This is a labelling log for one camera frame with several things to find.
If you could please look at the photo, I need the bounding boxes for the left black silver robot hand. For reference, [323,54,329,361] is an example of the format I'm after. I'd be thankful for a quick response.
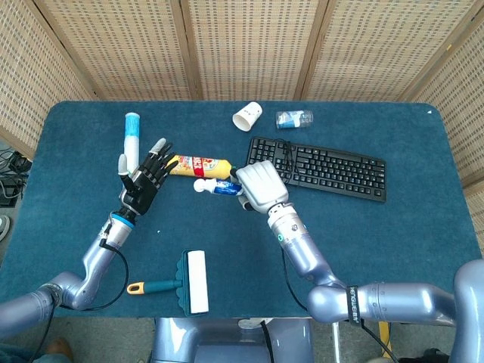
[117,138,179,217]

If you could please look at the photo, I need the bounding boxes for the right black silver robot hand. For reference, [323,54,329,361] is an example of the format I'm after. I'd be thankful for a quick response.
[234,160,290,213]

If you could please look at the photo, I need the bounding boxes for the blue and white toothpaste tube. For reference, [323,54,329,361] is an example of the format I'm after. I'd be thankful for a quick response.
[193,178,245,197]

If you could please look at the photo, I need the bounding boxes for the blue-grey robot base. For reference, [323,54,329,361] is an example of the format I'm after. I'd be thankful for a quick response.
[150,317,315,363]

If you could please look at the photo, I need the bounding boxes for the yellow sauce bottle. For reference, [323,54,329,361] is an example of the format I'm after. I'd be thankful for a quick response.
[166,154,237,179]

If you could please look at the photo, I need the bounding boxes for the blue and white cylinder roll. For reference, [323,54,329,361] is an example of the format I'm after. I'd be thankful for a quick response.
[123,112,141,176]

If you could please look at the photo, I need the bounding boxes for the blue felt table mat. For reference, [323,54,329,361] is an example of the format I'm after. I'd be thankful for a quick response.
[0,100,484,319]

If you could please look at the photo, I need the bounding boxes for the white paper cup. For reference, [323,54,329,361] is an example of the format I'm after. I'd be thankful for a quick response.
[231,101,263,132]

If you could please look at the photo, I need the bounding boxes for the clear bottle with blue label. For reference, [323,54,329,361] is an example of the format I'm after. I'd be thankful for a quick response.
[275,110,315,130]

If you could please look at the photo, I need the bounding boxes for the black computer keyboard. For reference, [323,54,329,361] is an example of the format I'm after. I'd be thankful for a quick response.
[245,136,387,203]

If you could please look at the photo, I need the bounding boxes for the teal lint roller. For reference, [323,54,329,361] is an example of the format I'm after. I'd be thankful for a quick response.
[126,248,210,315]

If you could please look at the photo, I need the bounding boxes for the bamboo folding screen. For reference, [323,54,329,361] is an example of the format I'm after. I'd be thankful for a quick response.
[0,0,484,197]

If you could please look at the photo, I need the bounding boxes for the brown shoe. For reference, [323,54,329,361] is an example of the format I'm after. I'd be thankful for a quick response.
[47,337,73,357]

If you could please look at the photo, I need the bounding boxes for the black keyboard usb cable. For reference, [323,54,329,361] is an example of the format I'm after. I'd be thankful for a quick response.
[278,138,303,187]

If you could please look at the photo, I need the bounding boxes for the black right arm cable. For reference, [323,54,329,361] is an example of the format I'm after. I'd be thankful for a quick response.
[281,245,398,363]

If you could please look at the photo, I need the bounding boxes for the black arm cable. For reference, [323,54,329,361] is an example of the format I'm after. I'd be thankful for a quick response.
[281,245,398,363]
[32,241,130,363]

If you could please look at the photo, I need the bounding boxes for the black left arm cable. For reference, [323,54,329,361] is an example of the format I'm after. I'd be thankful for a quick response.
[32,241,130,363]

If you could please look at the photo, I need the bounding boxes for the black floor cables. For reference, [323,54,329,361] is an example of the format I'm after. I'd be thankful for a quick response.
[0,141,34,207]

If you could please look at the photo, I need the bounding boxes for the black velcro strap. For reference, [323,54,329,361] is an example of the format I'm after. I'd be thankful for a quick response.
[345,285,361,323]

